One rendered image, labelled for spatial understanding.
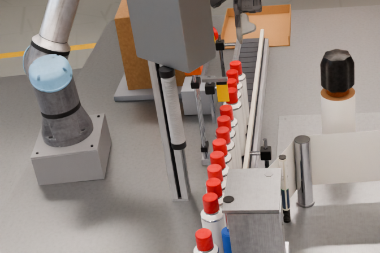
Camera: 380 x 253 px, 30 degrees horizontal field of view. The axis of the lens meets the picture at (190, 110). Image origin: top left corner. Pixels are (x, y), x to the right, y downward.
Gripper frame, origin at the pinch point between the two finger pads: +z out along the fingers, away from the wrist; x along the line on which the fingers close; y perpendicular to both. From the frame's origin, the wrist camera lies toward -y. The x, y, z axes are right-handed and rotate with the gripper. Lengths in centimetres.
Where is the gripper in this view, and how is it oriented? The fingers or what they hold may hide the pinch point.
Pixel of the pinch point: (238, 39)
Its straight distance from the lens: 219.7
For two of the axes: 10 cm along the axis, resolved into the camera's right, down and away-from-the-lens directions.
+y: 9.8, -0.4, -1.8
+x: 1.8, -0.2, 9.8
